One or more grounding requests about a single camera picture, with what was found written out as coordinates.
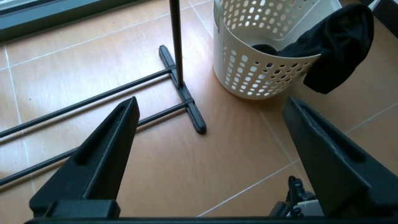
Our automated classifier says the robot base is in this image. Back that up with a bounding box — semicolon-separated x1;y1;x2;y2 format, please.
269;175;326;218

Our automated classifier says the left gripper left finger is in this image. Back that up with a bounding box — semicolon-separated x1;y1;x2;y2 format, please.
29;96;141;218

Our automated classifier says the heap of clothes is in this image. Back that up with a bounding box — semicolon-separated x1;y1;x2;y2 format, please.
251;2;376;95

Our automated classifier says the white laundry basket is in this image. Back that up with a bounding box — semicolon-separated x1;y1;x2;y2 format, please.
212;0;343;101

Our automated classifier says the black clothes rack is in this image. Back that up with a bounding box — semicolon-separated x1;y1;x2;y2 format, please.
0;0;208;187

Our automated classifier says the window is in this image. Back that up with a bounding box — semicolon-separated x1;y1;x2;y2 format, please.
0;0;147;43

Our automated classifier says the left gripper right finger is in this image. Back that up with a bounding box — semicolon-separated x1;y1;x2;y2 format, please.
282;96;398;218

